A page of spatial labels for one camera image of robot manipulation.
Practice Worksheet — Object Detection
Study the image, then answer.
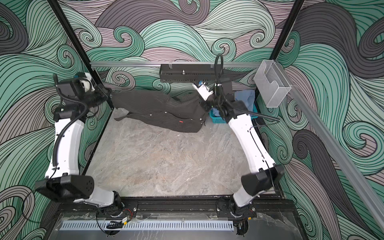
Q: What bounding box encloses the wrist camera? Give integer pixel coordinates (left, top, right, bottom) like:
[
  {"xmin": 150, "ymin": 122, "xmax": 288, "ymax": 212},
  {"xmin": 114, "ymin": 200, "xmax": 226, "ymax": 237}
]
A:
[
  {"xmin": 75, "ymin": 72, "xmax": 95, "ymax": 93},
  {"xmin": 193, "ymin": 84, "xmax": 214, "ymax": 101}
]

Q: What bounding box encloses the light blue shirt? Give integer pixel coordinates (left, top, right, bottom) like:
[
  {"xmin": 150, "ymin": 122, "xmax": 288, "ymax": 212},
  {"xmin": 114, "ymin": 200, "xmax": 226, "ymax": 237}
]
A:
[{"xmin": 235, "ymin": 90, "xmax": 255, "ymax": 112}]

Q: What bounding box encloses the teal plastic basket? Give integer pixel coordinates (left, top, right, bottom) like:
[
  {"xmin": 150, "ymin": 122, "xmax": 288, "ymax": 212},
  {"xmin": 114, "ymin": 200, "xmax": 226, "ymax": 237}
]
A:
[{"xmin": 209, "ymin": 105, "xmax": 258, "ymax": 124}]

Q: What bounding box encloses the black perforated wall tray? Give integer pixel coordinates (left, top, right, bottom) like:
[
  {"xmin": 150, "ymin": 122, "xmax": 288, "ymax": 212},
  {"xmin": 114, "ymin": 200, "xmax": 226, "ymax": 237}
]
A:
[{"xmin": 159, "ymin": 64, "xmax": 223, "ymax": 84}]

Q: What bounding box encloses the clear plastic wall bin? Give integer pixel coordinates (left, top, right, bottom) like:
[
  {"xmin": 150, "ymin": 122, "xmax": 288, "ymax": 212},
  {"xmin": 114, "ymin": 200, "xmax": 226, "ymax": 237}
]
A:
[{"xmin": 254, "ymin": 60, "xmax": 292, "ymax": 108}]

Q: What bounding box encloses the black corner post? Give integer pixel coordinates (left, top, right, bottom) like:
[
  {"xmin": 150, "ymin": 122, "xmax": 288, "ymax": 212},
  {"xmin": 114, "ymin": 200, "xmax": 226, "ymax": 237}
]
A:
[
  {"xmin": 269, "ymin": 0, "xmax": 305, "ymax": 61},
  {"xmin": 47, "ymin": 0, "xmax": 115, "ymax": 109}
]

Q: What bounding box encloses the dark grey pinstripe shirt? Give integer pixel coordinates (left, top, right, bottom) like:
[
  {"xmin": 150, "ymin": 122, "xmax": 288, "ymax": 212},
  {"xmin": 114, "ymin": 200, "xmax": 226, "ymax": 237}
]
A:
[{"xmin": 112, "ymin": 90, "xmax": 208, "ymax": 133}]

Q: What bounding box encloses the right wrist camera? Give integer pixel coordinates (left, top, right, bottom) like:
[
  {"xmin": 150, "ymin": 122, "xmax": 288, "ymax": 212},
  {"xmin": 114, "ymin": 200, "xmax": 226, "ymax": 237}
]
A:
[{"xmin": 193, "ymin": 84, "xmax": 214, "ymax": 101}]

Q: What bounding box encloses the black left corner post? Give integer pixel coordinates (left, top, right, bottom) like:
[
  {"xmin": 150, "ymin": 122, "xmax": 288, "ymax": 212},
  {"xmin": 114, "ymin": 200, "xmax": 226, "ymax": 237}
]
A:
[{"xmin": 47, "ymin": 0, "xmax": 115, "ymax": 109}]

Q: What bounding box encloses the aluminium rail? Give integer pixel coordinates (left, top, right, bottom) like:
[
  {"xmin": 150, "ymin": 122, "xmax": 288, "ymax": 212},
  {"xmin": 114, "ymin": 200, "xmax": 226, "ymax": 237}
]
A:
[
  {"xmin": 90, "ymin": 61, "xmax": 261, "ymax": 69},
  {"xmin": 276, "ymin": 63, "xmax": 384, "ymax": 230}
]

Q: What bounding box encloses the aluminium right rail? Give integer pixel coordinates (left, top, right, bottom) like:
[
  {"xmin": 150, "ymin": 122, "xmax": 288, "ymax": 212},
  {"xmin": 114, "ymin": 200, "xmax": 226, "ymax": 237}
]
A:
[{"xmin": 276, "ymin": 63, "xmax": 384, "ymax": 230}]

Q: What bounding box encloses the aluminium back rail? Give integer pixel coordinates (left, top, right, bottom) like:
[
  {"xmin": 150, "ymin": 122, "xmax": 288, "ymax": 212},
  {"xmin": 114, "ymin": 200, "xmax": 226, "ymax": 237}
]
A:
[{"xmin": 90, "ymin": 61, "xmax": 261, "ymax": 69}]

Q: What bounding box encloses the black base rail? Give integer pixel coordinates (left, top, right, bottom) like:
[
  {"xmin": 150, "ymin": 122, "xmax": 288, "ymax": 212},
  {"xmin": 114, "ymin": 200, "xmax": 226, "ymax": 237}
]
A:
[{"xmin": 57, "ymin": 196, "xmax": 298, "ymax": 219}]

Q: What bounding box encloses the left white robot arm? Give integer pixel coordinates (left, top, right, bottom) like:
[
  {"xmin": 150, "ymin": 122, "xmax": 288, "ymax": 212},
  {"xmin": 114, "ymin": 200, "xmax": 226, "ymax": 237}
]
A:
[{"xmin": 35, "ymin": 73, "xmax": 124, "ymax": 211}]

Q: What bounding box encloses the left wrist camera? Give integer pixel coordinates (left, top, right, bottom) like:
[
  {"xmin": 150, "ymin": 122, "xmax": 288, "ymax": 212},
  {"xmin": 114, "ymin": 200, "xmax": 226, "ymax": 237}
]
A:
[{"xmin": 75, "ymin": 72, "xmax": 95, "ymax": 93}]

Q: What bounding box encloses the white slotted cable duct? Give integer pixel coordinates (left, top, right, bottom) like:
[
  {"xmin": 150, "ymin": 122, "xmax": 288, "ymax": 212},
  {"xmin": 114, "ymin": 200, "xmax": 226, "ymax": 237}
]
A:
[{"xmin": 60, "ymin": 220, "xmax": 235, "ymax": 232}]

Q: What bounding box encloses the black right corner post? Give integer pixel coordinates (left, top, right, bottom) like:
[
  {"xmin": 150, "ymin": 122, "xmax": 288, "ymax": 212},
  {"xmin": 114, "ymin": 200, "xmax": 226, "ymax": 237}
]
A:
[{"xmin": 269, "ymin": 0, "xmax": 305, "ymax": 61}]

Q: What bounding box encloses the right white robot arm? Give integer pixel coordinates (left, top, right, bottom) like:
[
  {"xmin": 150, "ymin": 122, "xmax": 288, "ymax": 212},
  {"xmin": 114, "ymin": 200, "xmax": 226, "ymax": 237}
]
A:
[{"xmin": 197, "ymin": 54, "xmax": 285, "ymax": 217}]

